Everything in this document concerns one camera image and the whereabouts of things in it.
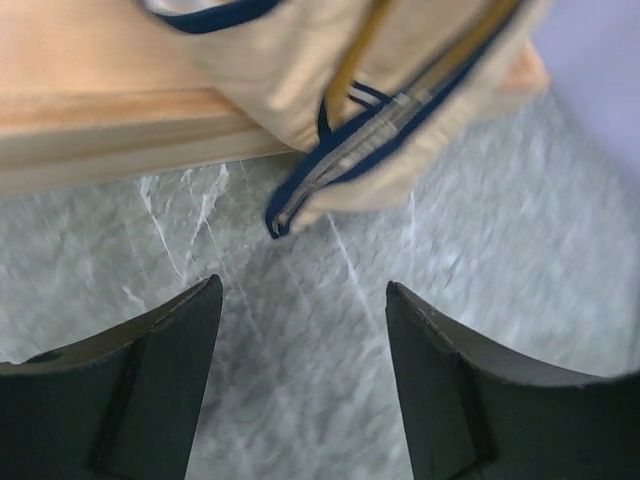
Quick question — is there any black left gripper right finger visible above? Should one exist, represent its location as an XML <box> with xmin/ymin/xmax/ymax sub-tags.
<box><xmin>386</xmin><ymin>282</ymin><xmax>639</xmax><ymax>479</ymax></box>

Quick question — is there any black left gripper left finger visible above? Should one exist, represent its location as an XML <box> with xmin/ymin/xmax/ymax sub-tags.
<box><xmin>1</xmin><ymin>276</ymin><xmax>223</xmax><ymax>479</ymax></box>

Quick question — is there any beige underwear navy trim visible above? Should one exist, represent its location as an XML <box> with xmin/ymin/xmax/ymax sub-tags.
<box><xmin>143</xmin><ymin>1</ymin><xmax>548</xmax><ymax>239</ymax></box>

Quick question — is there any wooden hanger rack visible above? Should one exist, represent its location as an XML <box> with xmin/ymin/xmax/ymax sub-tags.
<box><xmin>1</xmin><ymin>1</ymin><xmax>295</xmax><ymax>194</ymax></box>

